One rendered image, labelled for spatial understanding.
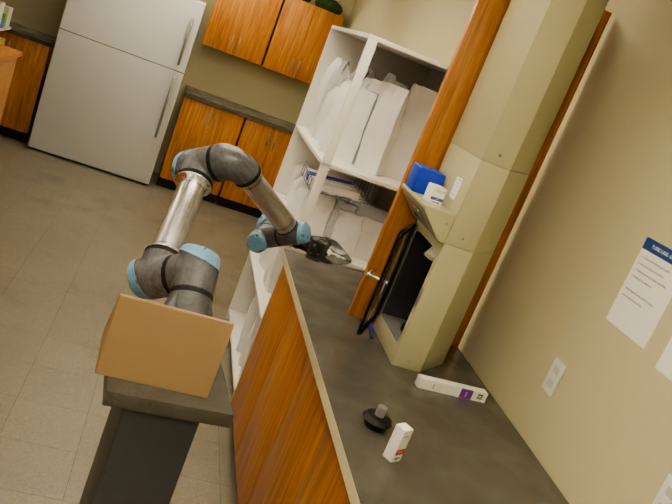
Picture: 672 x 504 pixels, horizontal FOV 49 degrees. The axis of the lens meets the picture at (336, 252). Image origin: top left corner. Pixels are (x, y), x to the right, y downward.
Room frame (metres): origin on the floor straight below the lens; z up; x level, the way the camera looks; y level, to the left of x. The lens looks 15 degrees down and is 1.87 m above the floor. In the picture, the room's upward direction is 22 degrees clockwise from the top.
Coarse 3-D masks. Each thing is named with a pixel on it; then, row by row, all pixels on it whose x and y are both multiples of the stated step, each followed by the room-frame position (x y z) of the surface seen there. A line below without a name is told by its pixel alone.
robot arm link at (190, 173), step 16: (176, 160) 2.21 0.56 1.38; (192, 160) 2.18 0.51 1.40; (208, 160) 2.16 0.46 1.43; (176, 176) 2.16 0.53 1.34; (192, 176) 2.14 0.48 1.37; (208, 176) 2.17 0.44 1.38; (176, 192) 2.11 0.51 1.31; (192, 192) 2.11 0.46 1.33; (208, 192) 2.19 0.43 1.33; (176, 208) 2.05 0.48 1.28; (192, 208) 2.08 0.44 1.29; (176, 224) 2.01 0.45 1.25; (192, 224) 2.07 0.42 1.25; (160, 240) 1.96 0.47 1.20; (176, 240) 1.98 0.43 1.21; (144, 256) 1.91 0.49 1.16; (160, 256) 1.90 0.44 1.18; (128, 272) 1.89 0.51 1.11; (144, 272) 1.87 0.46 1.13; (160, 272) 1.85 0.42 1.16; (144, 288) 1.86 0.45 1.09; (160, 288) 1.85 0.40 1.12
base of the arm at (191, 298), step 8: (176, 288) 1.79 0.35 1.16; (184, 288) 1.78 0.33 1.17; (192, 288) 1.79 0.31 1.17; (200, 288) 1.80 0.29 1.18; (168, 296) 1.80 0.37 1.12; (176, 296) 1.77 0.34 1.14; (184, 296) 1.76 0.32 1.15; (192, 296) 1.77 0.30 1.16; (200, 296) 1.78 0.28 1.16; (208, 296) 1.81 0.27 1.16; (168, 304) 1.75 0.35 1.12; (176, 304) 1.74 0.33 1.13; (184, 304) 1.74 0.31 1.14; (192, 304) 1.75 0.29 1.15; (200, 304) 1.76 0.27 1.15; (208, 304) 1.80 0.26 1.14; (200, 312) 1.74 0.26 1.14; (208, 312) 1.78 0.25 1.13
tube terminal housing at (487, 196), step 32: (448, 160) 2.67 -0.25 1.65; (480, 160) 2.41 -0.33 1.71; (448, 192) 2.55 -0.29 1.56; (480, 192) 2.42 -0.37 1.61; (512, 192) 2.54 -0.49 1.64; (480, 224) 2.44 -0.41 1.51; (448, 256) 2.42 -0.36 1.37; (480, 256) 2.51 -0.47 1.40; (448, 288) 2.43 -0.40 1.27; (384, 320) 2.63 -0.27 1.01; (416, 320) 2.42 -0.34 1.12; (448, 320) 2.49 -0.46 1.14; (416, 352) 2.43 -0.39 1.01
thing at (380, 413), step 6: (372, 408) 1.94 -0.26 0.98; (378, 408) 1.91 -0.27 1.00; (384, 408) 1.90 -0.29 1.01; (366, 414) 1.90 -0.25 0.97; (372, 414) 1.90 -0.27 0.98; (378, 414) 1.90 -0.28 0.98; (384, 414) 1.91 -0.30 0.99; (366, 420) 1.88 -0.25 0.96; (372, 420) 1.88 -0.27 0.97; (378, 420) 1.88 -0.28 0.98; (384, 420) 1.90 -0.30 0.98; (390, 420) 1.91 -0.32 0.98; (372, 426) 1.88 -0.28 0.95; (378, 426) 1.87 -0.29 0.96; (384, 426) 1.88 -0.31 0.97; (390, 426) 1.89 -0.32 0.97
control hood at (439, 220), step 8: (408, 192) 2.58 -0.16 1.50; (416, 192) 2.59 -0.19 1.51; (416, 200) 2.48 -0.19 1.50; (424, 200) 2.48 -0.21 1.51; (424, 208) 2.38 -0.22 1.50; (432, 208) 2.39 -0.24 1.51; (440, 208) 2.44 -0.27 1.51; (424, 216) 2.45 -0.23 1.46; (432, 216) 2.39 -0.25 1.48; (440, 216) 2.40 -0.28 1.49; (448, 216) 2.40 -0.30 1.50; (432, 224) 2.39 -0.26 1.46; (440, 224) 2.40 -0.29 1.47; (448, 224) 2.41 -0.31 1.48; (432, 232) 2.43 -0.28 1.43; (440, 232) 2.40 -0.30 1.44; (448, 232) 2.41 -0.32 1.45; (440, 240) 2.41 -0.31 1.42
